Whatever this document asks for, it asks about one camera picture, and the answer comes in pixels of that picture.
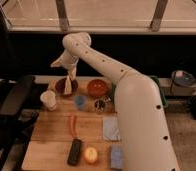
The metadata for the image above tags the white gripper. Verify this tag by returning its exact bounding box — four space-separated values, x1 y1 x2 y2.
51 50 79 80

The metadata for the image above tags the pale yellow banana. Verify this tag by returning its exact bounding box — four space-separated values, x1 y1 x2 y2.
64 75 72 95

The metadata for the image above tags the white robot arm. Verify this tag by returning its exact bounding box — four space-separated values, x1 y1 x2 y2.
52 32 180 171

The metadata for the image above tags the blue plastic cup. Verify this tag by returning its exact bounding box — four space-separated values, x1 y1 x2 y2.
74 95 87 111

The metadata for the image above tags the white plastic cup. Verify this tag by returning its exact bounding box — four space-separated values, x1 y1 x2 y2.
40 90 57 111

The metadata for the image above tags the dark purple bowl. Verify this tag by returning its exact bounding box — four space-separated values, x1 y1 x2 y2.
55 78 78 97

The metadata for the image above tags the orange red bowl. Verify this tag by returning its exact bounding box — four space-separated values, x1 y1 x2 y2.
87 79 109 98

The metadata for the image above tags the small dark glass jar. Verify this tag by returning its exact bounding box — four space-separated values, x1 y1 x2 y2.
94 99 111 113

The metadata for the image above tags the green plastic tray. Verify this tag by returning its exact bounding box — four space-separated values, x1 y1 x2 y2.
110 75 167 108

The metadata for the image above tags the orange carrot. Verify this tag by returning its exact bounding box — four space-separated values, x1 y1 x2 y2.
70 114 77 138

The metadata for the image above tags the light blue folded cloth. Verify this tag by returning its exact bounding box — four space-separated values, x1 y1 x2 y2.
103 116 120 141

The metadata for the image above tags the black chair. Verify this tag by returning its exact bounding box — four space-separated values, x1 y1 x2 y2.
0 75 38 171

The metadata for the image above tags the black rectangular block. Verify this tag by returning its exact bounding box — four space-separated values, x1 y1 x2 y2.
67 138 82 166

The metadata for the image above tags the blue sponge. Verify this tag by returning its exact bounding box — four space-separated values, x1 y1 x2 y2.
110 145 123 170

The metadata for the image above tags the round dish with blue lid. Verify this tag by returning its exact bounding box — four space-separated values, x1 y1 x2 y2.
171 70 196 87

